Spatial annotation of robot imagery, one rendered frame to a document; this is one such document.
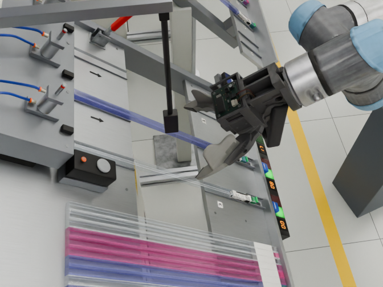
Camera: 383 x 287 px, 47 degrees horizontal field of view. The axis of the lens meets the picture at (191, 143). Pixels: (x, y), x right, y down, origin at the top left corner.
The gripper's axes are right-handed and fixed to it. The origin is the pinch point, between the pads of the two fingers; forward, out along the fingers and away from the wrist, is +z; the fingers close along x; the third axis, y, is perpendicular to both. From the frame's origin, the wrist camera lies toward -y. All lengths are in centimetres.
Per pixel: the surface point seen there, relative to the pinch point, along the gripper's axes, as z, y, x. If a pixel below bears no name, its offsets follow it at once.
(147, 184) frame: 48, -55, -32
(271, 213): 0.2, -33.7, 3.2
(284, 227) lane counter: 0.9, -42.4, 3.9
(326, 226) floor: 7, -117, -19
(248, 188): 3.0, -30.7, -3.5
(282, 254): 0.1, -33.7, 12.9
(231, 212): 5.1, -22.9, 4.4
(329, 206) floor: 4, -119, -27
